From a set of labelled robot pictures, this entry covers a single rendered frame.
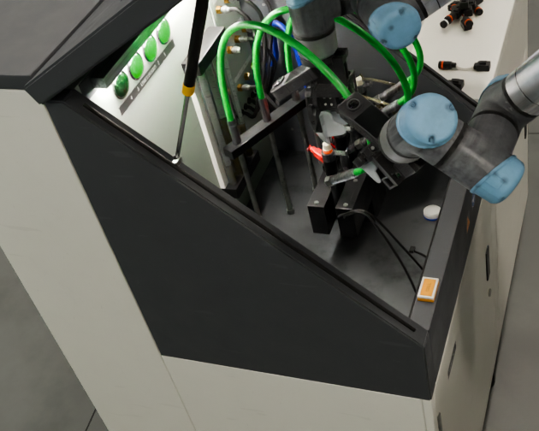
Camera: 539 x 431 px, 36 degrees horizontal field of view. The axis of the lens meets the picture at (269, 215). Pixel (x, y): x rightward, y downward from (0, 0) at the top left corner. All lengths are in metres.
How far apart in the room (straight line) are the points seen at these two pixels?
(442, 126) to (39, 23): 0.74
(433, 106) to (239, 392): 0.87
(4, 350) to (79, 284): 1.48
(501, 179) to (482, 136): 0.07
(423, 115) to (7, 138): 0.73
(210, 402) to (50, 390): 1.17
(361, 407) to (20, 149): 0.81
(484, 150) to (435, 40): 1.03
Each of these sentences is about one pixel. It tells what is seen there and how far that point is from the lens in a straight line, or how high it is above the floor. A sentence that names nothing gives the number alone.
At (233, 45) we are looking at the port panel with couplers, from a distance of 1.90.
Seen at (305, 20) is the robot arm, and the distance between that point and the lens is 1.47.
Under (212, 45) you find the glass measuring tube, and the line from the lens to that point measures 1.73.
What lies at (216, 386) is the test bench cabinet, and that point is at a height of 0.71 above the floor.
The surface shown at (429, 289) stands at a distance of 1.55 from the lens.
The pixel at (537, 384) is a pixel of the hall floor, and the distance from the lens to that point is 2.60.
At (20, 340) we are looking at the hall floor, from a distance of 3.17.
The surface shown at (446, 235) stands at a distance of 1.66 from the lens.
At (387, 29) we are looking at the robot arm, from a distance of 1.35.
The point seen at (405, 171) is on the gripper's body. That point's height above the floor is 1.26.
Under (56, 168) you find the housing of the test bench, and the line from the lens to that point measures 1.49.
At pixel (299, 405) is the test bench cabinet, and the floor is 0.70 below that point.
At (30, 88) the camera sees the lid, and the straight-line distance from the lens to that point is 1.36.
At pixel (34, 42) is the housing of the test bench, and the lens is 1.46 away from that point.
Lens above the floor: 2.10
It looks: 40 degrees down
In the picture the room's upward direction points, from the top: 16 degrees counter-clockwise
